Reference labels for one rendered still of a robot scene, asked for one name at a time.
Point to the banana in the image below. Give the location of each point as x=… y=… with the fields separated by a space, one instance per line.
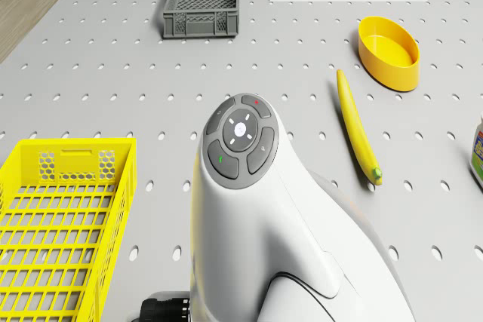
x=356 y=129

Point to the yellow bowl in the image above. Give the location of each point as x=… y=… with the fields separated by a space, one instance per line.
x=392 y=73

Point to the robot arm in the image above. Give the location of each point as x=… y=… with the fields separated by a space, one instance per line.
x=264 y=224

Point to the yellow basket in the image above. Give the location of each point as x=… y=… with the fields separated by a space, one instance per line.
x=120 y=194

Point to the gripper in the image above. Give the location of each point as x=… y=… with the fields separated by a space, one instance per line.
x=162 y=308

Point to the small white bottle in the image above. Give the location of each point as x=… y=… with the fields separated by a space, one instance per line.
x=477 y=156

